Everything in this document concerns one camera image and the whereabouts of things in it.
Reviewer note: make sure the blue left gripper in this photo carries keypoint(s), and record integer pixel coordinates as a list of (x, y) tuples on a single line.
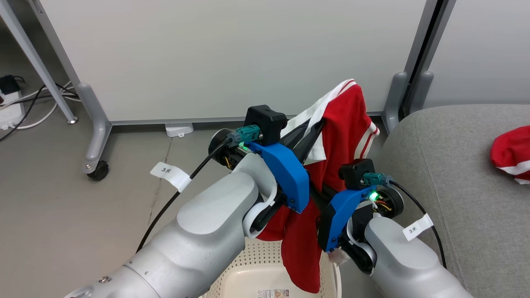
[(290, 174)]

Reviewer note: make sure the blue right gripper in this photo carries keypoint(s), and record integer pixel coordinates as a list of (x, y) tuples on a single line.
[(337, 215)]

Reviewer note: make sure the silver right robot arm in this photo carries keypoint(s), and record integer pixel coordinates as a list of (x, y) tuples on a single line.
[(405, 265)]

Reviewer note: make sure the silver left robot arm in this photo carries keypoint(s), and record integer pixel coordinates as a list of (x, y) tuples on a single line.
[(198, 236)]

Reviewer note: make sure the grey fabric sofa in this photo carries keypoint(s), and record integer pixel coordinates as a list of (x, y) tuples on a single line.
[(455, 186)]

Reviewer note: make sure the grey partition foot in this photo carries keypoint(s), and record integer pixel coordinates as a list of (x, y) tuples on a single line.
[(424, 89), (97, 128), (395, 99)]

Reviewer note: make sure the beige perforated laundry basket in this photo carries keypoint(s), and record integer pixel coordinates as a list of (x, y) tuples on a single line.
[(256, 273)]

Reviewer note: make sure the printed basket sticker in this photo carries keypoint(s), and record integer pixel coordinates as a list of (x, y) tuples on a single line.
[(273, 293)]

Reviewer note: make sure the wide white partition panel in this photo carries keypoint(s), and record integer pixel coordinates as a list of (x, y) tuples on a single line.
[(227, 54)]

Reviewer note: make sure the small white plastic box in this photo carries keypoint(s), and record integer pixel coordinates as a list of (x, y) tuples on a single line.
[(179, 129)]

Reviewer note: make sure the black caster wheel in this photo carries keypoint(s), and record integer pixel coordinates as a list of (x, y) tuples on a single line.
[(98, 170)]

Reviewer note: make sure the grey metal table leg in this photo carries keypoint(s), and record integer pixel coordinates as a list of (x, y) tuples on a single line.
[(37, 66)]

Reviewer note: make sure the white power strip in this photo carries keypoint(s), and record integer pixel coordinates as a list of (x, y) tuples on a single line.
[(10, 111)]

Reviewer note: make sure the black power adapter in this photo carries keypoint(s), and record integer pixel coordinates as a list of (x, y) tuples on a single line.
[(8, 85)]

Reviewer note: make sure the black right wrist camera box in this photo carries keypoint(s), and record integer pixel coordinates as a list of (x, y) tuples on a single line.
[(356, 171)]

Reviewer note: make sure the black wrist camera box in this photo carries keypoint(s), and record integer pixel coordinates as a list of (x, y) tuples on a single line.
[(356, 171), (265, 120)]

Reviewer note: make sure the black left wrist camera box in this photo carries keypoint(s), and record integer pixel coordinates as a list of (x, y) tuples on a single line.
[(265, 120)]

